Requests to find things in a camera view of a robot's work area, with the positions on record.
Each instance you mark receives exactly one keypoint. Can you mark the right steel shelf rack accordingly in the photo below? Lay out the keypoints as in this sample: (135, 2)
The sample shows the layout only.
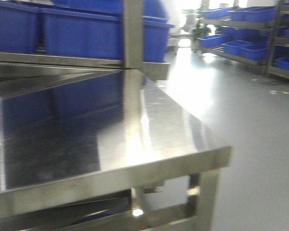
(256, 35)

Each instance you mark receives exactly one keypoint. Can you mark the stainless steel shelf rack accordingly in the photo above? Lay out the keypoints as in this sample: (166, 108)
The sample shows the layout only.
(20, 65)

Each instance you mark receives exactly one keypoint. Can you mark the blue bin far right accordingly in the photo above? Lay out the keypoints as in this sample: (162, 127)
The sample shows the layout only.
(156, 30)

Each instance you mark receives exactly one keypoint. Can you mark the blue bin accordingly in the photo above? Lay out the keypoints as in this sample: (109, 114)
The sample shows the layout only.
(19, 27)
(156, 30)
(82, 33)

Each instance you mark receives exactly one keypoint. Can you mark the blue bin centre right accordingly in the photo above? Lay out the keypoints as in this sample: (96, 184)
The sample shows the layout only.
(82, 33)

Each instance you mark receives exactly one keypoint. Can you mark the blue bin centre left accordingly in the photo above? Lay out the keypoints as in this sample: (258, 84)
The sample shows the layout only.
(19, 27)

